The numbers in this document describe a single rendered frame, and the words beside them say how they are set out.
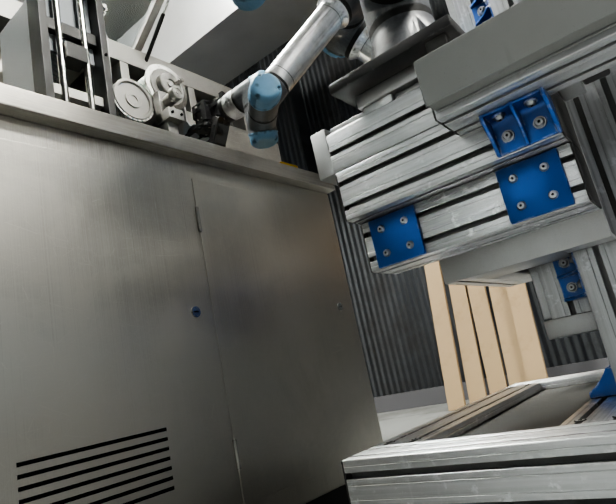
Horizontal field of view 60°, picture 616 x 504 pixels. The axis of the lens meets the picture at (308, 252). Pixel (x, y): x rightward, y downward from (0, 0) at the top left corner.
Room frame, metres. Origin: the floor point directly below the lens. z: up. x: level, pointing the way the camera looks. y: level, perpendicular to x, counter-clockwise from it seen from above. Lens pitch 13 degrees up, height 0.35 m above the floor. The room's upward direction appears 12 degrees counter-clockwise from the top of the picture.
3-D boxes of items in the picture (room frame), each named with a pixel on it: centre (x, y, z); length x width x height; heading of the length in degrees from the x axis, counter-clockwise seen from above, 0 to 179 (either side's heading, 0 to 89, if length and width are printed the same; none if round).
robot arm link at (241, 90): (1.26, 0.05, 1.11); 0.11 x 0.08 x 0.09; 53
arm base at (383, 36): (0.84, -0.25, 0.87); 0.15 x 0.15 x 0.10
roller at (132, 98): (1.36, 0.48, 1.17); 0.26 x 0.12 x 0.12; 53
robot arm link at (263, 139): (1.25, 0.05, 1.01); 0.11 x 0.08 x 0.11; 11
